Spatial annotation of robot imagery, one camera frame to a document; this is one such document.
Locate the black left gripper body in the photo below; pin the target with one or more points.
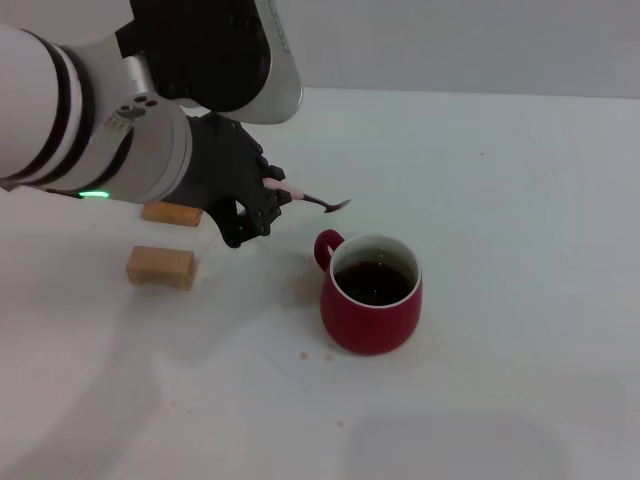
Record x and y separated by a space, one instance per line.
220 165

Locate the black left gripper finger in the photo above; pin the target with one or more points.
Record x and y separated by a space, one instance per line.
250 222
274 177

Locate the red ceramic cup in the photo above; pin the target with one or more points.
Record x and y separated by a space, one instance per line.
370 330

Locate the orange stained wooden block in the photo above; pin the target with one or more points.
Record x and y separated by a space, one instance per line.
170 214

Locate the pale notched wooden block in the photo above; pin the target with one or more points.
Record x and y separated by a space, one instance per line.
160 265

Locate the dark coffee liquid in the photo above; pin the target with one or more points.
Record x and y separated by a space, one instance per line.
375 282

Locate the silver black wrist camera housing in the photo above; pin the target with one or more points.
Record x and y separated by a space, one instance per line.
220 55

